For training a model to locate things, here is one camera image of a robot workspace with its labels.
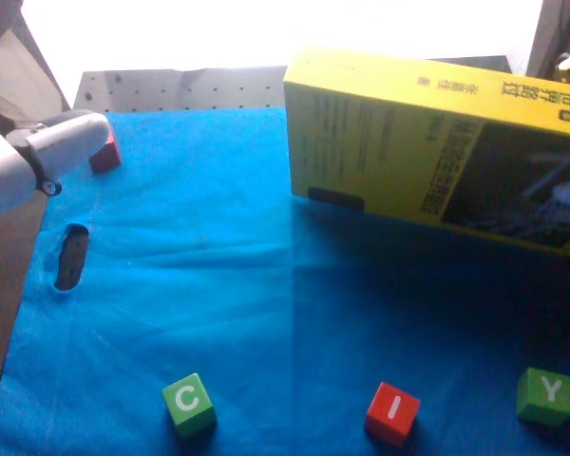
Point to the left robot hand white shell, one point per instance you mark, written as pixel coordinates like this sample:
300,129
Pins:
71,138

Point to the yellow book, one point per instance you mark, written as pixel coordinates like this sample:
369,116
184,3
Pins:
385,142

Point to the plain red wooden block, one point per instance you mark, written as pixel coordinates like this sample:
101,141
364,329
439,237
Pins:
107,159

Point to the green block letter Y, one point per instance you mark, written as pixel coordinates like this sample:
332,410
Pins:
545,396

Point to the blue table cloth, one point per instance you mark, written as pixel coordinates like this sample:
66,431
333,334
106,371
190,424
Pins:
218,285

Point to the red block letter I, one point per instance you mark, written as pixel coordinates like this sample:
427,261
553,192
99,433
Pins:
392,413

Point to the green block letter C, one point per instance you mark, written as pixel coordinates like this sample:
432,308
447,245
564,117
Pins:
189,406

